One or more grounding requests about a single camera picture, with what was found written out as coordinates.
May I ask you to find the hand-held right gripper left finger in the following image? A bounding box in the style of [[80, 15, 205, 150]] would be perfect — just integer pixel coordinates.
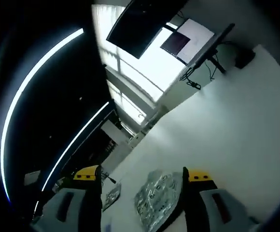
[[30, 165, 104, 232]]

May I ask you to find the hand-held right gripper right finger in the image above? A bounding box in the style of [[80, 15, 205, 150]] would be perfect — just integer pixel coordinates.
[[182, 166, 261, 232]]

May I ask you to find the silver patterned sheet goods packet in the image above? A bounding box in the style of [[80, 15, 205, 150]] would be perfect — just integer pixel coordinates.
[[133, 170, 184, 232]]

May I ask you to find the small patterned sheet goods packet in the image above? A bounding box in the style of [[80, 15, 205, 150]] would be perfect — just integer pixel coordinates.
[[102, 182, 122, 213]]

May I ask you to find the ceiling air vent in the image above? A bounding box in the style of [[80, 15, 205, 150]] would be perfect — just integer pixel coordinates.
[[23, 170, 42, 186]]

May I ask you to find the long ceiling light strip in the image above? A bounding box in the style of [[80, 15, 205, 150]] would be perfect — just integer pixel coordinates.
[[0, 28, 84, 203], [41, 101, 110, 193]]

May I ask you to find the white table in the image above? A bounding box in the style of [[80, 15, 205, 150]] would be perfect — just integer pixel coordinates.
[[101, 44, 280, 232]]

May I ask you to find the steel sink with faucet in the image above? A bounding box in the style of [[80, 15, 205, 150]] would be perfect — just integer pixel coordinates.
[[137, 112, 147, 125]]

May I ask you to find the large window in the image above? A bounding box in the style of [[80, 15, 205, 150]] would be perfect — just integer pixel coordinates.
[[91, 4, 187, 127]]

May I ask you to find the black wall-mounted monitor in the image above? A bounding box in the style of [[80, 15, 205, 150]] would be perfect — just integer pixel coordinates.
[[105, 0, 189, 60]]

